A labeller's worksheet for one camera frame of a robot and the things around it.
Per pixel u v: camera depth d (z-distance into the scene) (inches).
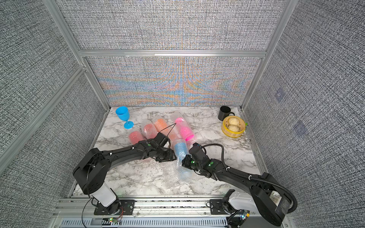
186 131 37.4
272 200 16.3
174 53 33.9
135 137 36.3
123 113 37.4
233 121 40.6
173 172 33.6
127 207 28.8
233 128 39.5
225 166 22.0
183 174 32.3
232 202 24.1
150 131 37.9
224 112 42.0
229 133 39.4
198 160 25.2
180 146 34.4
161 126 38.5
